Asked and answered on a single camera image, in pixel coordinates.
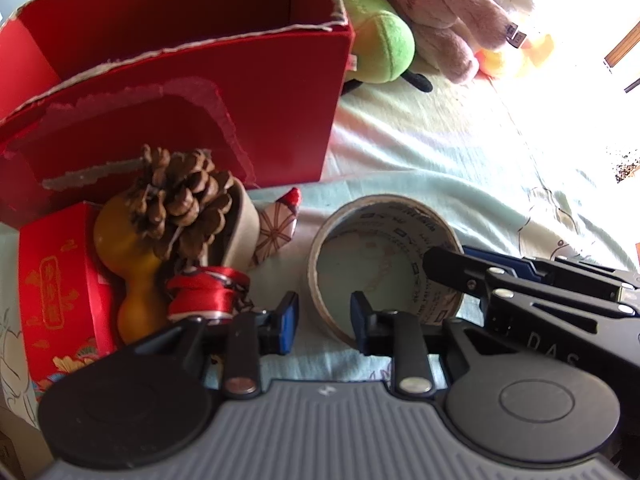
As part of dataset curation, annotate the red patterned fabric pouch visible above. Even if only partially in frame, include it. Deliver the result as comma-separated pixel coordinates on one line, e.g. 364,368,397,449
253,188,302,266

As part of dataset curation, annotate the brown pine cone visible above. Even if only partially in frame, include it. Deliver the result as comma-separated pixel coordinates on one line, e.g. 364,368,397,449
125,145,234,266

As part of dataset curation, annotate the green plush ball toy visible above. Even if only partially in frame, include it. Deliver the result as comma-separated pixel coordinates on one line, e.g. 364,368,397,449
341,0,433,96

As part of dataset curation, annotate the beige tape roll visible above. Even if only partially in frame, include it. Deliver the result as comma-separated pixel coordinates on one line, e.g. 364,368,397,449
306,194,463,348

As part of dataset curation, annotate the yellow wooden gourd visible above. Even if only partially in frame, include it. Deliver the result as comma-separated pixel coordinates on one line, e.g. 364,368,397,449
93,195,168,344

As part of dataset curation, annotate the large red cardboard box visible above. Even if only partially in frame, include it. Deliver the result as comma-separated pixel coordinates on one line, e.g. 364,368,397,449
1,0,352,228

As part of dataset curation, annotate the red ribbon spool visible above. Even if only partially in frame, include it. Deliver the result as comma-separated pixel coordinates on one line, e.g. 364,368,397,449
165,266,250,324

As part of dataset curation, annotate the small red gift box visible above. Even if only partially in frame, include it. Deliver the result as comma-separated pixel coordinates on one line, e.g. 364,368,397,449
17,203,124,399

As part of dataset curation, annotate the pink plush bunny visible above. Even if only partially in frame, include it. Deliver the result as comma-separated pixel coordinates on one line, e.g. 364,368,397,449
387,0,526,84

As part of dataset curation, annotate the orange yellow plush toy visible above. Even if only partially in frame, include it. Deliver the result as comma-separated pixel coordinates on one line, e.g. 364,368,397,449
474,35,554,79

